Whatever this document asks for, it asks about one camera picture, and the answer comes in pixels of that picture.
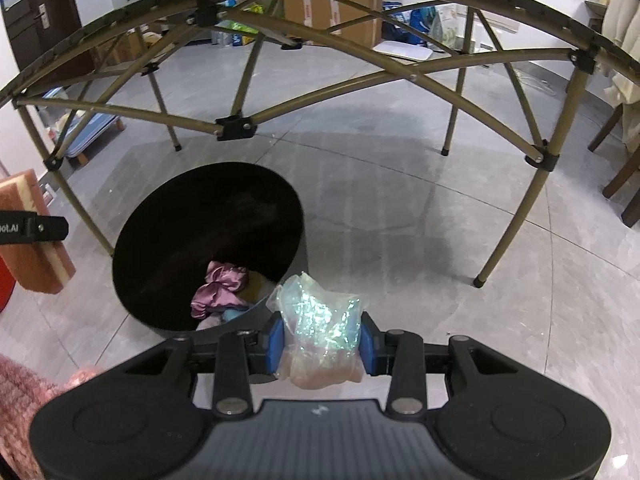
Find pink satin scrunchie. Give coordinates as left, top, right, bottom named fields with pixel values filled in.
left=191, top=261, right=249, bottom=320

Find tan folding table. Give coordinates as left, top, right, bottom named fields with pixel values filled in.
left=0, top=0, right=626, bottom=288

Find blue packets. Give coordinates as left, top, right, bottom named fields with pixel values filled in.
left=212, top=0, right=261, bottom=48

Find red plastic bucket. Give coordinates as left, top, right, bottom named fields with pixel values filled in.
left=0, top=255, right=16, bottom=313

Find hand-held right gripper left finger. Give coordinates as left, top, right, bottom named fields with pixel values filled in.
left=120, top=312, right=286, bottom=418

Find black trash bin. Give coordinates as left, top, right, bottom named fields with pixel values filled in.
left=111, top=161, right=308, bottom=386

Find dark wooden chair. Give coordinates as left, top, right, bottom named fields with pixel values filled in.
left=587, top=105, right=640, bottom=228

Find brown sponge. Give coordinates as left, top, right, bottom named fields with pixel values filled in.
left=0, top=167, right=77, bottom=293

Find taped cardboard box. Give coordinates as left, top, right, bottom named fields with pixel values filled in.
left=282, top=0, right=383, bottom=50

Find dark brown door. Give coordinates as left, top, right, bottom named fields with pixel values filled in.
left=0, top=0, right=93, bottom=83

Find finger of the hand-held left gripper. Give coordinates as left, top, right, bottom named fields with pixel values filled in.
left=22, top=215, right=69, bottom=243

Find iridescent plastic bag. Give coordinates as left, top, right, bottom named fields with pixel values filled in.
left=267, top=271, right=368, bottom=390

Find blue litter box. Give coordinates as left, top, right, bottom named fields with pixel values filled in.
left=42, top=87, right=123, bottom=166

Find blue patterned bag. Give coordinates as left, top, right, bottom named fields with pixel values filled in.
left=382, top=2, right=436, bottom=46

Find cream jacket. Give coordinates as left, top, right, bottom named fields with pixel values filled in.
left=600, top=0, right=640, bottom=153

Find open cardboard boxes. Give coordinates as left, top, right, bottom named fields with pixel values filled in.
left=95, top=20, right=166, bottom=66

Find white flat tray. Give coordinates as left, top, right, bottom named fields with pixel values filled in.
left=372, top=37, right=433, bottom=63

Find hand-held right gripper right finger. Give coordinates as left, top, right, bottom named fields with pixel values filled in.
left=359, top=311, right=523, bottom=418

